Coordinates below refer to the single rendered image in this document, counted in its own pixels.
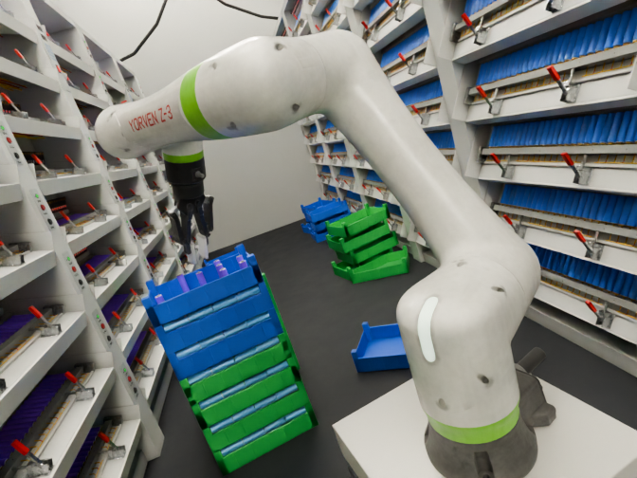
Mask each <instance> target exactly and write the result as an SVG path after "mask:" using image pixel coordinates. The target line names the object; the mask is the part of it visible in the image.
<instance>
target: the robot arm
mask: <svg viewBox="0 0 637 478"><path fill-rule="evenodd" d="M315 114H322V115H323V116H325V117H326V118H327V119H328V120H329V121H330V122H332V123H333V124H334V126H335V127H336V128H337V129H338V131H339V132H340V133H341V134H342V135H343V136H344V137H345V138H346V139H348V140H349V141H350V143H351V144H352V145H353V146H354V147H355V148H356V149H357V151H358V152H359V153H360V154H361V155H362V156H363V158H364V159H365V160H366V161H367V162H368V163H369V165H370V166H371V167H372V168H373V170H374V171H375V172H376V173H377V175H378V176H379V177H380V178H381V180H382V181H383V182H384V183H385V185H386V186H387V187H388V189H389V190H390V191H391V193H392V194H393V196H394V197H395V198H396V200H397V201H398V202H399V204H400V205H401V206H402V208H403V209H404V211H405V212H406V213H407V215H408V216H409V218H410V219H411V221H412V222H413V224H414V225H415V227H416V228H417V229H418V230H419V232H420V233H421V235H422V236H423V238H424V239H425V241H426V242H427V244H428V246H429V248H430V249H431V251H432V252H433V254H434V256H435V257H436V259H437V261H438V262H439V264H440V267H439V268H438V269H437V270H435V271H434V272H432V273H431V274H430V275H428V276H427V277H426V278H425V279H423V280H421V281H420V282H419V283H417V284H416V285H414V286H413V287H411V288H410V289H409V290H408V291H407V292H406V293H405V294H404V295H403V296H402V298H401V299H400V301H399V303H398V305H397V308H396V319H397V323H398V327H399V330H400V334H401V338H402V342H403V345H404V348H405V352H406V355H407V359H408V362H409V368H410V371H411V374H412V378H413V381H414V385H415V388H416V392H417V394H418V398H419V401H420V404H421V407H422V409H423V411H424V412H425V414H426V415H427V417H428V424H427V427H426V430H425V435H424V441H425V447H426V450H427V453H428V458H429V460H430V462H431V464H432V465H433V466H434V467H435V468H436V469H437V471H438V472H439V473H441V474H442V475H443V476H444V477H445V478H524V477H525V476H526V475H527V474H528V473H529V472H530V471H531V470H532V468H533V467H534V465H535V463H536V460H537V454H538V447H537V436H536V433H535V430H534V428H533V427H541V426H550V425H551V424H552V422H553V421H554V420H555V419H556V414H555V413H556V409H555V406H553V405H552V404H549V403H547V401H546V398H545V395H544V393H543V390H542V389H543V387H542V385H541V384H540V381H539V380H538V378H537V377H535V376H534V375H531V374H530V373H531V372H532V371H533V370H534V369H535V368H536V367H537V366H538V365H539V364H540V363H541V362H542V361H543V360H544V359H546V354H545V352H544V351H543V350H542V349H540V348H538V347H535V348H533V349H532V350H531V351H530V352H529V353H528V354H527V355H526V356H525V357H524V358H523V359H521V360H520V361H519V362H518V363H517V364H516V363H514V359H513V354H512V349H511V341H512V339H513V337H514V336H515V334H516V332H517V330H518V328H519V325H520V323H521V321H522V319H523V317H524V315H525V313H526V311H527V309H528V307H529V305H530V303H531V301H532V300H533V299H534V297H535V295H536V293H537V289H538V287H539V284H540V279H541V270H540V264H539V261H538V258H537V256H536V254H535V252H534V251H533V250H532V248H531V247H530V246H529V245H528V244H527V243H526V242H525V241H524V240H522V239H521V238H520V237H519V236H518V235H517V234H516V233H515V232H514V231H513V230H512V229H511V228H509V227H508V226H507V225H506V224H505V223H504V222H503V221H502V220H501V219H500V218H499V217H498V216H497V215H496V214H495V213H494V212H493V211H492V210H491V209H490V208H489V207H488V206H487V205H486V204H485V203H484V202H483V201H482V199H481V198H480V197H479V196H478V195H477V194H476V193H475V192H474V191H473V190H472V189H471V188H470V186H469V185H468V184H467V183H466V182H465V181H464V180H463V179H462V177H461V176H460V175H459V174H458V173H457V172H456V171H455V169H454V168H453V167H452V166H451V165H450V163H449V162H448V161H447V160H446V158H445V157H444V156H443V155H442V154H441V152H440V151H439V150H438V149H437V147H436V146H435V145H434V144H433V142H432V141H431V140H430V138H429V137H428V136H427V134H426V133H425V132H424V130H423V129H422V128H421V126H420V125H419V124H418V122H417V121H416V120H415V118H414V117H413V115H412V114H411V113H410V111H409V109H408V108H407V106H406V105H405V104H404V103H403V102H402V100H401V99H400V97H399V96H398V94H397V93H396V91H395V90H394V88H393V87H392V85H391V83H390V81H389V80H388V78H387V77H386V75H385V73H384V72H383V70H382V69H381V67H380V65H379V64H378V62H377V60H376V59H375V57H374V56H373V54H372V52H371V50H370V48H369V47H368V45H367V44H366V43H365V42H364V41H363V40H362V39H361V38H360V37H359V36H357V35H356V34H354V33H352V32H351V31H348V30H343V29H332V30H327V31H324V32H321V33H317V34H312V35H306V36H300V37H277V36H253V37H249V38H246V39H244V40H243V41H241V42H239V43H237V44H235V45H233V46H230V47H228V48H226V49H224V50H222V51H220V52H218V53H217V54H215V55H213V56H211V57H210V58H208V59H206V60H205V61H204V62H202V63H200V64H198V65H197V66H195V67H194V68H192V69H191V70H189V71H188V72H186V73H185V74H183V75H182V76H180V77H179V78H178V79H176V80H175V81H173V82H172V83H170V84H169V85H167V86H166V87H164V88H163V89H161V90H159V91H157V92H156V93H154V94H153V95H151V96H148V97H146V98H144V99H141V100H138V101H133V102H129V103H124V104H118V105H113V106H110V107H108V108H106V109H105V110H103V111H102V112H101V113H100V115H99V116H98V118H97V120H96V124H95V134H96V138H97V141H98V143H99V144H100V146H101V148H102V149H103V150H104V151H105V152H107V153H108V154H110V155H111V156H114V157H117V158H122V159H132V158H137V157H139V156H143V155H146V154H149V153H151V152H154V151H157V150H160V149H162V153H163V158H164V164H165V170H166V176H167V180H168V181H170V182H171V183H172V187H173V196H174V198H175V201H174V207H173V208H172V209H171V210H166V214H167V215H168V217H169V218H170V222H171V226H172V229H173V236H174V240H175V242H176V243H178V244H180V245H182V246H183V247H184V252H185V253H186V254H187V256H188V262H190V263H191V264H193V265H195V266H196V265H197V263H196V256H195V249H194V242H192V241H191V220H192V215H193V214H194V218H195V221H196V224H197V227H198V230H199V232H200V233H201V234H200V233H197V240H198V247H199V254H200V256H202V257H204V258H205V259H208V258H209V255H208V247H207V245H208V244H209V239H208V237H210V233H209V232H210V231H213V211H212V204H213V200H214V197H213V196H210V195H208V194H206V195H204V191H205V189H204V181H203V180H204V179H205V178H206V176H207V175H206V166H205V159H204V150H203V140H217V139H227V138H241V137H248V136H254V135H259V134H265V133H270V132H274V131H278V130H281V129H283V128H285V127H287V126H289V125H291V124H293V123H295V122H297V121H299V120H302V119H304V118H306V117H308V116H312V115H315ZM202 205H203V208H202ZM178 211H180V217H181V224H180V220H179V218H178V216H179V214H178ZM203 214H204V215H203Z"/></svg>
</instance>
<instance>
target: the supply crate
mask: <svg viewBox="0 0 637 478"><path fill-rule="evenodd" d="M236 247H237V249H238V251H239V253H237V254H235V255H232V256H230V257H227V258H226V259H223V260H221V261H220V263H221V264H222V265H223V268H226V269H227V273H228V275H227V276H225V277H222V278H220V277H219V275H218V272H217V270H216V267H215V265H214V263H213V264H211V265H208V266H206V267H202V268H199V269H197V270H195V271H193V272H190V273H188V274H185V275H183V276H184V278H185V280H186V282H187V285H188V287H189V289H190V291H188V292H185V293H184V292H183V290H182V287H181V285H180V283H179V282H178V279H177V278H175V279H173V280H170V281H168V282H166V283H164V284H161V285H157V286H155V283H154V281H153V279H152V280H149V281H147V282H146V283H145V284H146V286H147V287H148V290H149V294H148V296H147V297H145V298H142V299H141V302H142V304H143V306H144V308H145V310H146V312H147V315H148V317H149V319H150V321H151V323H152V325H153V327H154V328H157V327H158V326H161V325H163V324H165V323H168V322H171V321H174V320H176V319H178V318H181V317H183V316H185V315H188V314H190V313H191V312H194V311H196V310H198V309H201V308H203V307H205V306H208V305H210V304H212V303H216V302H218V301H221V300H223V299H224V298H227V297H229V296H231V295H234V294H236V293H239V292H241V291H243V290H246V289H248V288H250V287H253V286H254V285H258V284H260V283H262V282H264V278H263V275H262V273H261V271H260V268H259V266H258V263H257V260H256V258H255V255H254V254H253V253H252V254H250V255H249V254H248V253H247V252H246V250H245V247H244V245H243V244H240V245H238V246H236ZM239 255H242V256H243V258H244V260H246V263H247V267H245V268H243V269H240V267H239V264H238V262H237V259H236V257H237V256H239ZM198 271H202V272H203V275H204V277H205V279H206V282H207V283H206V284H205V285H200V284H199V281H198V279H197V276H196V273H197V272H198ZM160 294H161V295H162V296H163V298H164V301H165V302H162V303H157V302H156V299H155V297H156V296H157V295H160Z"/></svg>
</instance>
